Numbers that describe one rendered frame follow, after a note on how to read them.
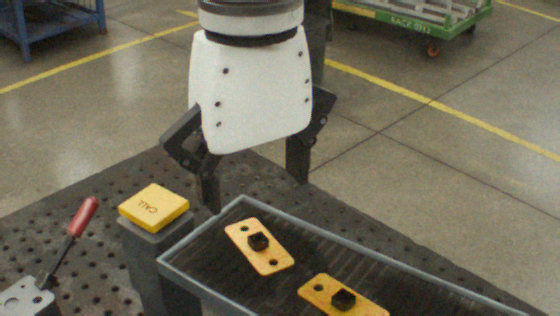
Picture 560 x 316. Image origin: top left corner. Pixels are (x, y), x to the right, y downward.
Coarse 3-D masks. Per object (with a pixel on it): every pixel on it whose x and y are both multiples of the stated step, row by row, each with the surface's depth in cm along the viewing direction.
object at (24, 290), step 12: (12, 288) 63; (24, 288) 63; (36, 288) 64; (0, 300) 61; (12, 300) 62; (24, 300) 62; (36, 300) 62; (48, 300) 62; (0, 312) 60; (12, 312) 60; (24, 312) 60; (36, 312) 60; (48, 312) 62; (60, 312) 64
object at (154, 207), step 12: (144, 192) 64; (156, 192) 64; (168, 192) 64; (132, 204) 62; (144, 204) 62; (156, 204) 62; (168, 204) 62; (180, 204) 62; (132, 216) 61; (144, 216) 61; (156, 216) 61; (168, 216) 61; (144, 228) 60; (156, 228) 60
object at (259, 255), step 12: (228, 228) 59; (240, 228) 59; (252, 228) 59; (264, 228) 59; (240, 240) 57; (252, 240) 56; (264, 240) 56; (276, 240) 57; (252, 252) 55; (264, 252) 55; (276, 252) 55; (252, 264) 54; (264, 264) 54; (288, 264) 54; (264, 276) 53
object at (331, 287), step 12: (324, 276) 52; (300, 288) 51; (312, 288) 51; (324, 288) 51; (336, 288) 51; (348, 288) 51; (312, 300) 50; (324, 300) 50; (336, 300) 49; (348, 300) 49; (360, 300) 50; (324, 312) 49; (336, 312) 48; (348, 312) 48; (360, 312) 48; (372, 312) 48; (384, 312) 48
